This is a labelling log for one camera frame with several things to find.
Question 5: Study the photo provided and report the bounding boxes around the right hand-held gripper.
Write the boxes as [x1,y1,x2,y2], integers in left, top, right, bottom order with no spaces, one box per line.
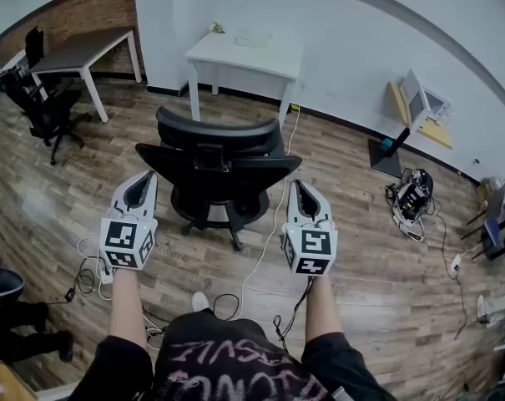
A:
[280,179,339,276]

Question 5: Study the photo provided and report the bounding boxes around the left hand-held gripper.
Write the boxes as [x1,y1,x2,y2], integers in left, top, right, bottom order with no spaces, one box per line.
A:
[99,170,159,272]

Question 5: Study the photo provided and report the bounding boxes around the black mesh office chair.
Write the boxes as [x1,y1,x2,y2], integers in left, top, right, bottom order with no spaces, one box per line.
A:
[134,105,303,252]

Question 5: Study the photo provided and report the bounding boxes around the person's left forearm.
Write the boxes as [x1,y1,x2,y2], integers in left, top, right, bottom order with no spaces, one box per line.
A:
[109,267,148,348]

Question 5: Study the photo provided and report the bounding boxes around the person's right forearm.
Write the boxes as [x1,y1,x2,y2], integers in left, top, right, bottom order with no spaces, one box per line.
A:
[304,272,346,344]

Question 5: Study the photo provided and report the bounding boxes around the black floor stand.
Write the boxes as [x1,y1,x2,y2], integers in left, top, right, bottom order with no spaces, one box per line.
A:
[368,126,412,179]

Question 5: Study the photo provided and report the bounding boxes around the black armchair on castors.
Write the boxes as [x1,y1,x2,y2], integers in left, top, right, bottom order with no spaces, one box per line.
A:
[1,26,93,166]

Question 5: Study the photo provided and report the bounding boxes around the person's black trousers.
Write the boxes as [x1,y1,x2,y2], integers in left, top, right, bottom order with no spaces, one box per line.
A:
[168,307,253,338]

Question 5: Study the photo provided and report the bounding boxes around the white monitor device on stand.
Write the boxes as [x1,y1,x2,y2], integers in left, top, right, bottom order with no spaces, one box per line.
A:
[387,80,453,150]

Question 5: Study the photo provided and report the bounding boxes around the grey table with white legs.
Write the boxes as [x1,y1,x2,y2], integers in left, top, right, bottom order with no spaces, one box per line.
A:
[28,27,144,124]

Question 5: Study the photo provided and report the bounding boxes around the black padded round seat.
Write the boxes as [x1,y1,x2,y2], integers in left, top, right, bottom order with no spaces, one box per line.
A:
[0,266,26,308]

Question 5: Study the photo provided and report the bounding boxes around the pale green flat box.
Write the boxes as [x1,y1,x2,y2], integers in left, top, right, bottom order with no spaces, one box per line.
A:
[234,29,274,49]

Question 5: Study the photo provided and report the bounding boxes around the person in black clothes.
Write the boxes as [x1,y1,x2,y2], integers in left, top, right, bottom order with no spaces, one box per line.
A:
[68,307,397,401]

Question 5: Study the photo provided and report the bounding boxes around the black equipment base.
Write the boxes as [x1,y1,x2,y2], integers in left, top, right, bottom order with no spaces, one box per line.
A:
[0,301,74,365]

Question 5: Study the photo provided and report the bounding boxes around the long white cable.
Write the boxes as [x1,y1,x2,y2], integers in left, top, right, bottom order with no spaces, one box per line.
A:
[240,105,302,321]

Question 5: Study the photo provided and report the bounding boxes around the electronics bundle with cables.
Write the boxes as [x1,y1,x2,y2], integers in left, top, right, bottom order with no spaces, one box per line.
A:
[386,167,437,242]

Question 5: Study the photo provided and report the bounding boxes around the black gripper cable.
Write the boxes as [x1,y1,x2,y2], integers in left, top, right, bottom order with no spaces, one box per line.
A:
[272,276,316,350]

